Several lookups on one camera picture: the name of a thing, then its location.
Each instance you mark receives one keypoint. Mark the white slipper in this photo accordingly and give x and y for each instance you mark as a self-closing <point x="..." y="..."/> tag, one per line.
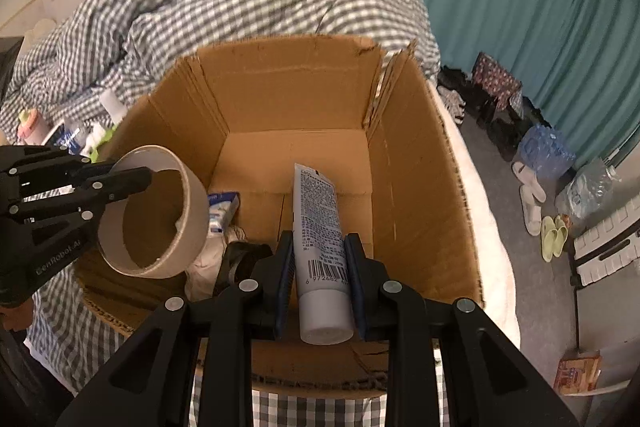
<point x="532" y="196"/>

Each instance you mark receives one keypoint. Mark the black ring band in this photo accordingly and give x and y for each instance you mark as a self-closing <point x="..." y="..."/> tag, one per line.
<point x="238" y="263"/>

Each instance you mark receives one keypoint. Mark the orange book box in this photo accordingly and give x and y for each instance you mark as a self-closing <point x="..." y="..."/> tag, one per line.
<point x="577" y="375"/>

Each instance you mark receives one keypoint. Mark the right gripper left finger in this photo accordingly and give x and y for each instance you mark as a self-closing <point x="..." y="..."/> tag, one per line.
<point x="192" y="352"/>

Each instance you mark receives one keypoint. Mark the brown cardboard box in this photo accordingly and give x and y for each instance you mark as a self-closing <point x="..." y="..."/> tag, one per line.
<point x="241" y="115"/>

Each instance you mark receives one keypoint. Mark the large clear water bottle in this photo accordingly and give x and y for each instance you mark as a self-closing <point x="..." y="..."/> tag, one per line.
<point x="587" y="192"/>

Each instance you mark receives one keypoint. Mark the person's left hand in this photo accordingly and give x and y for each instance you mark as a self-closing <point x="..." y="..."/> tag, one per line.
<point x="19" y="318"/>

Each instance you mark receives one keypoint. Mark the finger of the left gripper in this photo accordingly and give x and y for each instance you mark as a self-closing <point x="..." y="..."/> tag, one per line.
<point x="99" y="186"/>
<point x="36" y="165"/>

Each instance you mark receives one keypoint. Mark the black white device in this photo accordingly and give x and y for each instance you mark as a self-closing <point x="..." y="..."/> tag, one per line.
<point x="55" y="135"/>

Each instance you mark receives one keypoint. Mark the white ointment tube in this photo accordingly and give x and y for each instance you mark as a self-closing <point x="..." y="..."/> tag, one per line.
<point x="324" y="308"/>

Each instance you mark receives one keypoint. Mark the small plastic water bottle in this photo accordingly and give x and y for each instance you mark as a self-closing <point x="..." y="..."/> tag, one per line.
<point x="73" y="136"/>

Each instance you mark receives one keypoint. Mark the green slipper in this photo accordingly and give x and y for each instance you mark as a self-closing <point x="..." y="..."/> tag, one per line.
<point x="553" y="236"/>

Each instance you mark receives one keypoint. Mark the small white plush toy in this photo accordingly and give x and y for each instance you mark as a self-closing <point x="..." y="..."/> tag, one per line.
<point x="95" y="139"/>

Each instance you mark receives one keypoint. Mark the pink kids water bottle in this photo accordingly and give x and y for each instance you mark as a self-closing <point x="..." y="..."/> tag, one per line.
<point x="33" y="127"/>

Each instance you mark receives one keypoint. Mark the dark floral bag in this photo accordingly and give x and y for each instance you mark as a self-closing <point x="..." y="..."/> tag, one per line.
<point x="495" y="79"/>

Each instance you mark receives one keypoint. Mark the small blue white box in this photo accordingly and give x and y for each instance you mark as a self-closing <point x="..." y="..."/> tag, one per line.
<point x="221" y="211"/>

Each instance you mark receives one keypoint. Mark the grey gingham duvet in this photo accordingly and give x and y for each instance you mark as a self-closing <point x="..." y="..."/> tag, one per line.
<point x="126" y="46"/>

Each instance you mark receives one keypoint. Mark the white spray bottle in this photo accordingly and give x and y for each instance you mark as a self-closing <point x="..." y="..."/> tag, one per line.
<point x="113" y="106"/>

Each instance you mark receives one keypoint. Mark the white drawer cabinet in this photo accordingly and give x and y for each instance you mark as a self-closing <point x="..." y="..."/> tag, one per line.
<point x="608" y="247"/>

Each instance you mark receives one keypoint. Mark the cream tufted headboard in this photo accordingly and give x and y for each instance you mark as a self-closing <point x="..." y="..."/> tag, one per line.
<point x="41" y="29"/>

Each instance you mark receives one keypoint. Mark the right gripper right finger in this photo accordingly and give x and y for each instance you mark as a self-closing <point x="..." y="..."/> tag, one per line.
<point x="446" y="357"/>

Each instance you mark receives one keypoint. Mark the clear tape roll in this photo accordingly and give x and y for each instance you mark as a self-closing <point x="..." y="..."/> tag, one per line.
<point x="158" y="233"/>

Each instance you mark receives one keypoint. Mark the teal curtain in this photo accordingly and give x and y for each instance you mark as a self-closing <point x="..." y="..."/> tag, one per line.
<point x="578" y="61"/>

